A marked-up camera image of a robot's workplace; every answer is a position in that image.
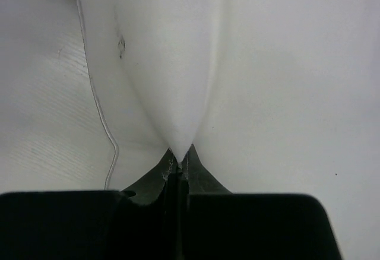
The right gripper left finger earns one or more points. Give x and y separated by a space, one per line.
138 222

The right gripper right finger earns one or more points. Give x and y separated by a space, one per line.
219 224

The white pillow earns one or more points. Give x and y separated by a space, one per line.
276 95

